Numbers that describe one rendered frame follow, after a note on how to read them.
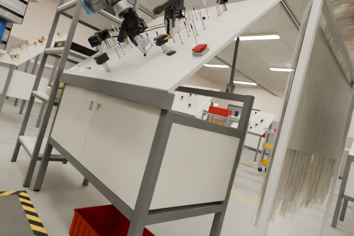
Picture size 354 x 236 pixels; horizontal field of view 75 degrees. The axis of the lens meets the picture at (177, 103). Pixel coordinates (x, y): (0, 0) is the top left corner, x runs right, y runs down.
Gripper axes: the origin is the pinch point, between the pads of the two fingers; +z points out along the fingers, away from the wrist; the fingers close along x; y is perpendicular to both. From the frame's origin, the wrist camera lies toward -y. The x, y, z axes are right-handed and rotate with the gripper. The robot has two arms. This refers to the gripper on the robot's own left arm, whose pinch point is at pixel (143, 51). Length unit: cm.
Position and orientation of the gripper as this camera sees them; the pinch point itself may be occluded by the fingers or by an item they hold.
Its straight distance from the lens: 119.8
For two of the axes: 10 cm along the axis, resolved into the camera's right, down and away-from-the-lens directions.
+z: 5.0, 8.5, 1.8
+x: 3.1, -3.7, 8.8
